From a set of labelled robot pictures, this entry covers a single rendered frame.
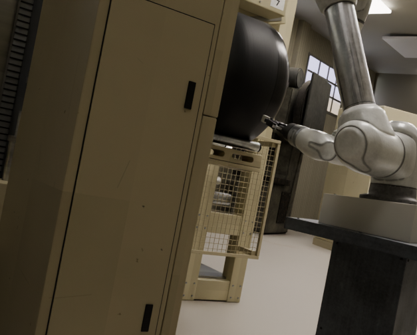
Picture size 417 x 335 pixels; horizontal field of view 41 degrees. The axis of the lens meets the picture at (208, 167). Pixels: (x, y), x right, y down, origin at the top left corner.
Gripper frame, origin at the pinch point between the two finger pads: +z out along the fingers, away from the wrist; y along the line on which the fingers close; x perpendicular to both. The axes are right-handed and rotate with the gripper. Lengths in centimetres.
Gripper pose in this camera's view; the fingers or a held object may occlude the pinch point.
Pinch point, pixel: (267, 120)
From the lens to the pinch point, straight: 240.9
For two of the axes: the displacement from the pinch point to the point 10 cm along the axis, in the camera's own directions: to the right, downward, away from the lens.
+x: -3.2, 9.2, 2.1
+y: -8.3, -1.6, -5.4
